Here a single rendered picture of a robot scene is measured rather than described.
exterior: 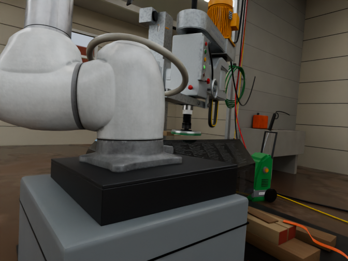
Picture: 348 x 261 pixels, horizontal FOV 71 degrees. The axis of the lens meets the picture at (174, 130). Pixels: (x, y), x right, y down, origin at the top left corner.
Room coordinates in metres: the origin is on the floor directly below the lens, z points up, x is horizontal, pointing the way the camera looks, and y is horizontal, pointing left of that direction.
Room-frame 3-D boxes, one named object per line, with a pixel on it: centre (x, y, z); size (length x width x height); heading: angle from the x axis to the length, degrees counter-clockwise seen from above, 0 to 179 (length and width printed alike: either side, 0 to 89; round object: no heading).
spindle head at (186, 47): (1.84, -0.12, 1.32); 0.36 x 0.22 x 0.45; 155
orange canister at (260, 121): (4.78, -1.71, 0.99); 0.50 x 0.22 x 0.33; 129
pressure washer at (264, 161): (3.07, -1.11, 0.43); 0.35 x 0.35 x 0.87; 21
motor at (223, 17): (2.36, -0.38, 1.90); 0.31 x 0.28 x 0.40; 65
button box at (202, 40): (1.66, -0.16, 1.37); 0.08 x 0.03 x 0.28; 155
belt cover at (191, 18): (2.08, -0.24, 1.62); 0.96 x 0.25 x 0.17; 155
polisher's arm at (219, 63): (2.12, -0.27, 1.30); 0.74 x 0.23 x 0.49; 155
